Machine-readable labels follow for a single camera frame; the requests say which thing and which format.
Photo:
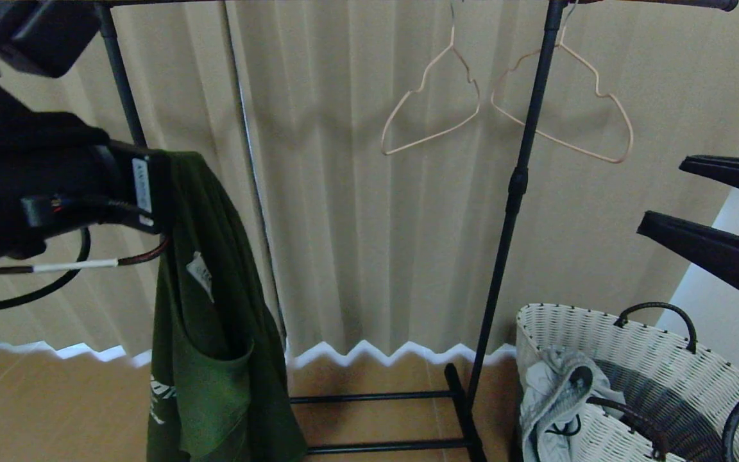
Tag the white laundry basket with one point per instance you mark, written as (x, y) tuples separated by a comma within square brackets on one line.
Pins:
[(555, 327)]

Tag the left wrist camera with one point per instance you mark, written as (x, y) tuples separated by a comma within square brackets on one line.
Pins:
[(49, 38)]

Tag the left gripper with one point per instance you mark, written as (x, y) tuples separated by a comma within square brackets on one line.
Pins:
[(55, 173)]

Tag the pink clothes hanger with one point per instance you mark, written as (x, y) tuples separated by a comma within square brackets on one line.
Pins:
[(431, 133), (575, 142)]

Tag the black clothes rack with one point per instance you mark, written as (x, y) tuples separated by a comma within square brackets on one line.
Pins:
[(517, 186)]

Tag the pale grey garment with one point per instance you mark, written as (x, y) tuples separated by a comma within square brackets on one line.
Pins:
[(552, 391)]

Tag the green long-sleeved shirt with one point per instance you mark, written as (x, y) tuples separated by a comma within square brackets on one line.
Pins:
[(215, 359)]

